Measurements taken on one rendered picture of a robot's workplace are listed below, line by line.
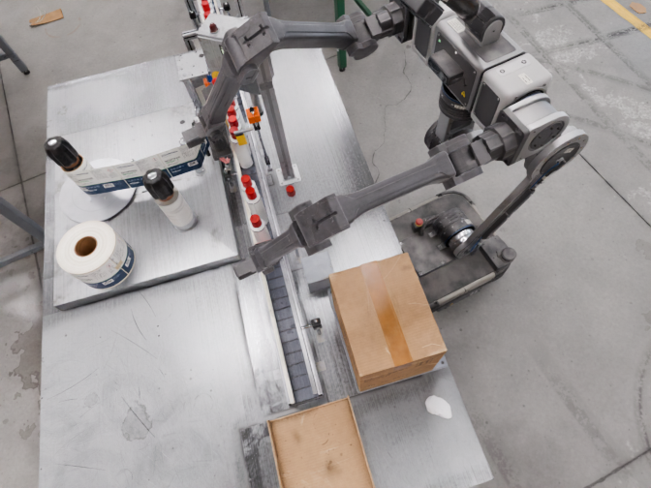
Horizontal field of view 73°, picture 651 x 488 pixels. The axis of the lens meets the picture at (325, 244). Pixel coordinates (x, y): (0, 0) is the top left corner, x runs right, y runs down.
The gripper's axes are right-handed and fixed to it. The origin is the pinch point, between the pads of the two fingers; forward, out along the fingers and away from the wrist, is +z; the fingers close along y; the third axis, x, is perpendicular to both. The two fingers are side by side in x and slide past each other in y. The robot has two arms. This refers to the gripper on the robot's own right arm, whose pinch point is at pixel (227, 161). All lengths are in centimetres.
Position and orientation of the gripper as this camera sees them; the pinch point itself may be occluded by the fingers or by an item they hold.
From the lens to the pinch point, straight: 166.4
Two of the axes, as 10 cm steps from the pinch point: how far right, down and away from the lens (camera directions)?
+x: 9.6, -2.8, 0.7
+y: 2.8, 8.5, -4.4
